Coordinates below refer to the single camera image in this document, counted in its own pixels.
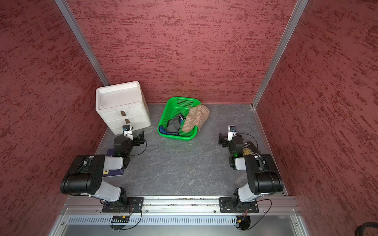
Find right metal corner post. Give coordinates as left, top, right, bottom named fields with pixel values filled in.
left=252, top=0, right=309, bottom=110

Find blue book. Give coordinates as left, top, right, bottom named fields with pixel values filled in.
left=102, top=148, right=124, bottom=178

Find left metal corner post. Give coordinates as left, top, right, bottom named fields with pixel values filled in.
left=54, top=0, right=110, bottom=86

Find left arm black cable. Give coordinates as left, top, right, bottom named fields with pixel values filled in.
left=128, top=140, right=148, bottom=157

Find metal corner post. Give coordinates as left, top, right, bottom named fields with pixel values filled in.
left=252, top=0, right=309, bottom=110
left=54, top=0, right=110, bottom=86

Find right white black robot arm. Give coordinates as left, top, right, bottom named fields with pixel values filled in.
left=219, top=134, right=284, bottom=213

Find black gold book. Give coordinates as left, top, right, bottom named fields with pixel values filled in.
left=243, top=141, right=260, bottom=156

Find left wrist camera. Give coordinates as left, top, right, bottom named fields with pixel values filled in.
left=123, top=124, right=133, bottom=140

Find black cable bottom right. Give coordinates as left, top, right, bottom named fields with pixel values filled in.
left=354, top=222, right=378, bottom=236

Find green plastic basket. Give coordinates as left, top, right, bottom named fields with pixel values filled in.
left=157, top=97, right=201, bottom=141

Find white three-drawer cabinet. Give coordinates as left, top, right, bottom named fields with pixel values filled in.
left=95, top=81, right=151, bottom=135

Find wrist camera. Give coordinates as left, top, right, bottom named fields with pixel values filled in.
left=227, top=125, right=237, bottom=142
left=123, top=124, right=133, bottom=140

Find grey blue cloth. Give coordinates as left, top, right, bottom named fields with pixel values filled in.
left=158, top=113, right=185, bottom=136

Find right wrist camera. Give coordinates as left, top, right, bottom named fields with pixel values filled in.
left=227, top=125, right=237, bottom=142

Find brown striped dishcloth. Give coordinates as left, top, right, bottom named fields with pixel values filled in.
left=182, top=104, right=210, bottom=132

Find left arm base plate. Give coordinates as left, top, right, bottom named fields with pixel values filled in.
left=102, top=197, right=144, bottom=213

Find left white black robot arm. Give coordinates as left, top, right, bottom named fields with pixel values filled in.
left=60, top=131, right=147, bottom=214

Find aluminium rail frame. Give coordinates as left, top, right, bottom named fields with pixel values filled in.
left=50, top=196, right=309, bottom=236

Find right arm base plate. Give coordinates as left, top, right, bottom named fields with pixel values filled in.
left=219, top=197, right=259, bottom=213

